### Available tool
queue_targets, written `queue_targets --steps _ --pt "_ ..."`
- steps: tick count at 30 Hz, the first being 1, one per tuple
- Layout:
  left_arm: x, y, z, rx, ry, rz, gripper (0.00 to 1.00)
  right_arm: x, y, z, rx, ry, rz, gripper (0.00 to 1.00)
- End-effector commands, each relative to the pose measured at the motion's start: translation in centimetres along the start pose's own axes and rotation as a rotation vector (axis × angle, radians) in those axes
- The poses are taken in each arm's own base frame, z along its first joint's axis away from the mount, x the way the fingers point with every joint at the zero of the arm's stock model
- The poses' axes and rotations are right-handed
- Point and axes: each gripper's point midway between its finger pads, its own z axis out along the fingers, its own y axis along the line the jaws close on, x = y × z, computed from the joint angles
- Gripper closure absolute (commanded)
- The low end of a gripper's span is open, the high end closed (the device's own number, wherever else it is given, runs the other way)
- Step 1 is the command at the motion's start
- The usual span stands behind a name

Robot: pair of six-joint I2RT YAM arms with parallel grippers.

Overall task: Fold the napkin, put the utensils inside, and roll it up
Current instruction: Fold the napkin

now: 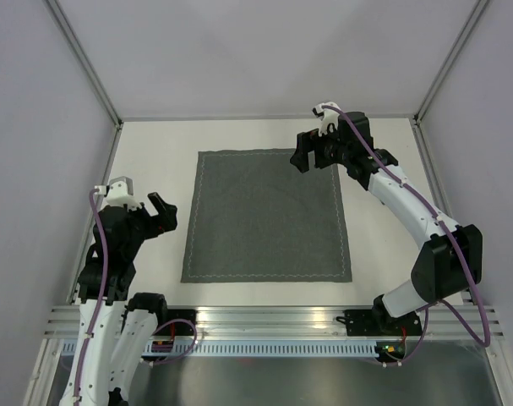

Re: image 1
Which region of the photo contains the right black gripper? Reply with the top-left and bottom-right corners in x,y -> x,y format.
290,121 -> 351,173

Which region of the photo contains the grey cloth napkin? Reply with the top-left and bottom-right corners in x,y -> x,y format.
181,149 -> 352,283

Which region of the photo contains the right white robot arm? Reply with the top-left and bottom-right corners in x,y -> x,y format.
290,104 -> 483,334

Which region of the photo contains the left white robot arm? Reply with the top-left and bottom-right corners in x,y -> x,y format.
60,187 -> 177,405

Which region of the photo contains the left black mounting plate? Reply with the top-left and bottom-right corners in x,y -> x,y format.
162,308 -> 198,337

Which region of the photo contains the black mounting plate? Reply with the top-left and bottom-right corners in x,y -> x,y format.
335,309 -> 423,337
162,308 -> 198,337

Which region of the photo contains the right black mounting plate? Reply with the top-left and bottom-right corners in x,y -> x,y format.
335,309 -> 423,337

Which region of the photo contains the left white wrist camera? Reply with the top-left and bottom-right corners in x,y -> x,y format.
95,176 -> 143,211

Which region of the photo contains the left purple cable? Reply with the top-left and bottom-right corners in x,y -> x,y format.
72,188 -> 198,406

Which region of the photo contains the purple cable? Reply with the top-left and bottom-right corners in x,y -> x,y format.
331,107 -> 493,368
72,188 -> 198,406

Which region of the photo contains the white slotted cable duct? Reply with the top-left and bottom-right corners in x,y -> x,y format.
61,341 -> 378,357

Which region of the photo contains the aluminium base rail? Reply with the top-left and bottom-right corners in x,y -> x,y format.
43,305 -> 504,340

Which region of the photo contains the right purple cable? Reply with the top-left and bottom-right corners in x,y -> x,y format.
331,107 -> 493,368

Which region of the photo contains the left aluminium frame post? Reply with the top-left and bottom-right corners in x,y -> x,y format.
43,0 -> 123,129

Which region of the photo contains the aluminium frame post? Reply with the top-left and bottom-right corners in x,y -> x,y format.
43,0 -> 123,129
412,0 -> 492,126

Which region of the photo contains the right aluminium frame post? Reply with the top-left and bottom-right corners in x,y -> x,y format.
412,0 -> 492,126

